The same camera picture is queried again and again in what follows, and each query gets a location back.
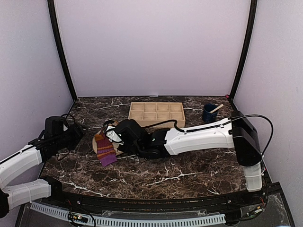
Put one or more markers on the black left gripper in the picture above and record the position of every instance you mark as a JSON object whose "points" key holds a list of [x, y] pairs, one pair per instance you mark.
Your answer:
{"points": [[77, 134]]}

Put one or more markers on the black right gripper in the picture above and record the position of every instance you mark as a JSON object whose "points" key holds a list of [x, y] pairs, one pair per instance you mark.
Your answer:
{"points": [[120, 148]]}

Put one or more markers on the brown beige argyle sock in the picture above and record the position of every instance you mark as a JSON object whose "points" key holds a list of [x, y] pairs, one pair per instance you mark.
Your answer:
{"points": [[109, 131]]}

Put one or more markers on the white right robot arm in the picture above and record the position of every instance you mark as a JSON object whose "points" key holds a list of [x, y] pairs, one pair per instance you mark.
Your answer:
{"points": [[235, 132]]}

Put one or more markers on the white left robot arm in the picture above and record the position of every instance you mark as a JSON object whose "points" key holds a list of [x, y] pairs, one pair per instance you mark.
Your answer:
{"points": [[33, 154]]}

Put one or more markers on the round beige plate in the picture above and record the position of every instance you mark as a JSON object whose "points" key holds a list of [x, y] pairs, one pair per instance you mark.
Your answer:
{"points": [[94, 144]]}

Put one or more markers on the wooden compartment tray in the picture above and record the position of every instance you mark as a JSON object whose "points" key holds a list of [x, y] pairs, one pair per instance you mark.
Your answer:
{"points": [[148, 113]]}

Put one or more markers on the purple maroon striped sock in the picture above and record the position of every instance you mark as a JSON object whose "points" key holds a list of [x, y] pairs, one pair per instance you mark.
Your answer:
{"points": [[105, 150]]}

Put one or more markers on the blue enamel mug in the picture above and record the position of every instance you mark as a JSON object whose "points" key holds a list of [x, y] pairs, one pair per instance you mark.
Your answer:
{"points": [[207, 116]]}

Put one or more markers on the pale wooden stick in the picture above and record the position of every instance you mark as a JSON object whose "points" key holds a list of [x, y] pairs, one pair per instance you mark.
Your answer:
{"points": [[217, 108]]}

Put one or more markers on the black front rail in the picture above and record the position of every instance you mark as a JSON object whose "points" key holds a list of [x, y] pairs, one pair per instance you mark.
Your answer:
{"points": [[96, 204]]}

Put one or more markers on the black left frame post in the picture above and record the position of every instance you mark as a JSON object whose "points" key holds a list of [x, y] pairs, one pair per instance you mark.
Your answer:
{"points": [[60, 50]]}

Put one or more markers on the black frame post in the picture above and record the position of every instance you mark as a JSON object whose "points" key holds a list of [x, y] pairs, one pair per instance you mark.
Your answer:
{"points": [[245, 48], [60, 50]]}

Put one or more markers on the white slotted cable duct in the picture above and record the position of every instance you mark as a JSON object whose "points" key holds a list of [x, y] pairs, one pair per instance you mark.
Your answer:
{"points": [[127, 219]]}

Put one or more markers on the black right frame post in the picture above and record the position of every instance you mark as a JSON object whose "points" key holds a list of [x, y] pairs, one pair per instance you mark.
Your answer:
{"points": [[245, 48]]}

